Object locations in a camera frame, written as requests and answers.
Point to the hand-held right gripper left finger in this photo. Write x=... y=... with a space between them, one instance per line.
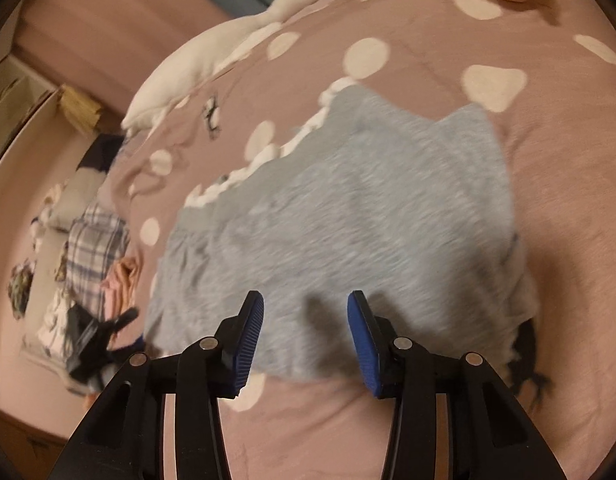
x=248 y=340

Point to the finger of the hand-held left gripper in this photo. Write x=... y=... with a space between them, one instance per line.
x=119 y=322

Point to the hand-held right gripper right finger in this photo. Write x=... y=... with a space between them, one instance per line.
x=363 y=345

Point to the grey printed sweatshirt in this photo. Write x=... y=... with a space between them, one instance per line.
x=363 y=220

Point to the orange folded clothes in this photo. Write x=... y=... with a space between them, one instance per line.
x=128 y=272

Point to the white cloth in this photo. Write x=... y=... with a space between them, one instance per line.
x=53 y=322

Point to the plaid quilt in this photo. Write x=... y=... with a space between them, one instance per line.
x=95 y=245

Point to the floral patterned cloth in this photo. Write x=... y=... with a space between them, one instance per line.
x=22 y=287

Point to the grey pillow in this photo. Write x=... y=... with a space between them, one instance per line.
x=80 y=195

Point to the dark brown pillow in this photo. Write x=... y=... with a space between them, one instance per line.
x=100 y=152

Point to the yellow fringe tassel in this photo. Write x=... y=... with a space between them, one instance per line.
x=80 y=107

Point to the white shelf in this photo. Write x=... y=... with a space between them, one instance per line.
x=13 y=100

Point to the white goose plush toy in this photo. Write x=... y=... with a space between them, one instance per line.
x=198 y=65

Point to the pink curtain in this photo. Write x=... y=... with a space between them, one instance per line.
x=113 y=25

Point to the pink polka dot blanket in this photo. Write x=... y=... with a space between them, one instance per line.
x=437 y=25

